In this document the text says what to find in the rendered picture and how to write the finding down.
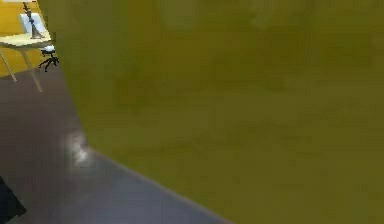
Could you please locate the black furniture corner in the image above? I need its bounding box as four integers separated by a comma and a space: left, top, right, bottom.
0, 176, 28, 224

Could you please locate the grey desk lamp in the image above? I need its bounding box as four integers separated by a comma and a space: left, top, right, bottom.
22, 1, 45, 40

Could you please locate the white laptop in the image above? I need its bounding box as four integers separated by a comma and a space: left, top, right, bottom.
18, 12, 50, 35

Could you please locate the pale wooden table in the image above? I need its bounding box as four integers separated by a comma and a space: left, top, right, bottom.
0, 30, 54, 93

